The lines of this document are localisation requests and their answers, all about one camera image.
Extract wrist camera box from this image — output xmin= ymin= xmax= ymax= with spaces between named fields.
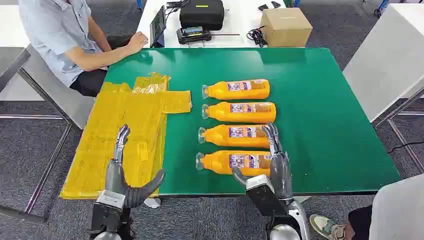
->
xmin=96 ymin=190 xmax=127 ymax=210
xmin=245 ymin=174 xmax=290 ymax=217

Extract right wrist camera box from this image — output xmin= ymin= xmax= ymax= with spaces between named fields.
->
xmin=245 ymin=174 xmax=290 ymax=217

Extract yellow plastic sheet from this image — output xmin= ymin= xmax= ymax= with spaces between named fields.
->
xmin=59 ymin=72 xmax=193 ymax=201

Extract black carrying case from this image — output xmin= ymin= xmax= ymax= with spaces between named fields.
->
xmin=179 ymin=0 xmax=225 ymax=32

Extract white table with equipment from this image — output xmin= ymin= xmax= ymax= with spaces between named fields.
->
xmin=136 ymin=0 xmax=306 ymax=49

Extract person with white sleeve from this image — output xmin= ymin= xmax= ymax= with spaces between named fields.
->
xmin=309 ymin=173 xmax=424 ymax=240

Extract black tablet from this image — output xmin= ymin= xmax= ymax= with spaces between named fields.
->
xmin=149 ymin=5 xmax=167 ymax=49

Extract coiled black cable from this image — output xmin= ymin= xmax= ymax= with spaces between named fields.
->
xmin=246 ymin=25 xmax=269 ymax=48

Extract brown cardboard box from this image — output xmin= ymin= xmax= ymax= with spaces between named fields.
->
xmin=259 ymin=7 xmax=313 ymax=48

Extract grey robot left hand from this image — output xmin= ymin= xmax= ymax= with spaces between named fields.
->
xmin=104 ymin=124 xmax=166 ymax=209

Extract white side table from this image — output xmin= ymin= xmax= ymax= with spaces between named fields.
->
xmin=342 ymin=3 xmax=424 ymax=167
xmin=0 ymin=4 xmax=97 ymax=223

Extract seated person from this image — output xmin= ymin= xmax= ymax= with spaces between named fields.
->
xmin=18 ymin=0 xmax=149 ymax=98

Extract black floor cable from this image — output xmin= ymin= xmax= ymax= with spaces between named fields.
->
xmin=387 ymin=141 xmax=424 ymax=155

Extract black handheld controller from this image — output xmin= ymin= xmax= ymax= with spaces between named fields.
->
xmin=176 ymin=26 xmax=213 ymax=45

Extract green table mat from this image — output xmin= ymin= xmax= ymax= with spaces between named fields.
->
xmin=104 ymin=47 xmax=402 ymax=197

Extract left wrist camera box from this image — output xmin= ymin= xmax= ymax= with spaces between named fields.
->
xmin=96 ymin=190 xmax=127 ymax=210

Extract black charger cables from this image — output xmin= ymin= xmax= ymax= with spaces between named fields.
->
xmin=165 ymin=0 xmax=191 ymax=21

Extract blue wheeled cart base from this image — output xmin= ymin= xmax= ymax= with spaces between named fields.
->
xmin=373 ymin=0 xmax=392 ymax=17

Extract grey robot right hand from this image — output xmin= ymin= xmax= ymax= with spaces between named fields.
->
xmin=231 ymin=122 xmax=295 ymax=201

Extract orange drink bottle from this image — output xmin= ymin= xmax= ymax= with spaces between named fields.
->
xmin=195 ymin=150 xmax=273 ymax=177
xmin=201 ymin=78 xmax=271 ymax=101
xmin=198 ymin=124 xmax=271 ymax=149
xmin=201 ymin=101 xmax=277 ymax=124

